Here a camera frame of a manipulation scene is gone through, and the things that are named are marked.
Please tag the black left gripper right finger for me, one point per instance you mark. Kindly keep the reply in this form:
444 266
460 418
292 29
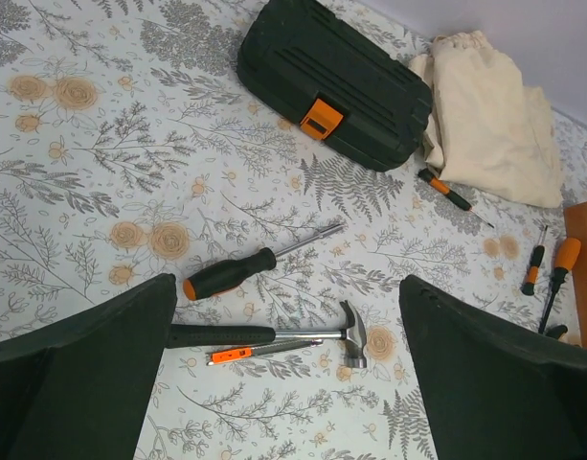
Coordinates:
492 389

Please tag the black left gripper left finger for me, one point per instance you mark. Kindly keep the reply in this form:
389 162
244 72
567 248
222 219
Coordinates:
79 388

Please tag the dark green tool case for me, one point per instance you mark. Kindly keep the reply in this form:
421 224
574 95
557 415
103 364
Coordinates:
333 83

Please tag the orange black needle-nose pliers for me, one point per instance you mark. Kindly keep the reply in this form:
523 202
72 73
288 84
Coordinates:
557 332

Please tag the small black orange screwdriver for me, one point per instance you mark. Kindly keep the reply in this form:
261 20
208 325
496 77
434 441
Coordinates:
536 259

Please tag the steel claw hammer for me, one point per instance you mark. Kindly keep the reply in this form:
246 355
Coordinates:
353 335

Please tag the orange utility knife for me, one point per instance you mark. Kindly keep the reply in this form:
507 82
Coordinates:
238 353

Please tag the large black orange screwdriver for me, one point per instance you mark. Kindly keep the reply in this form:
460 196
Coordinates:
228 274

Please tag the small precision screwdriver by bag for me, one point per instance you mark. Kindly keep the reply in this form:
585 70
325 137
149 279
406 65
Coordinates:
427 176

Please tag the floral table mat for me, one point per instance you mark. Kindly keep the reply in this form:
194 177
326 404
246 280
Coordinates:
128 149

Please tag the cream cloth bag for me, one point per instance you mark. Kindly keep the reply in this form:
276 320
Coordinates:
487 129

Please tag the orange handled long screwdriver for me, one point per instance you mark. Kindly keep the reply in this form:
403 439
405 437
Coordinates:
563 263

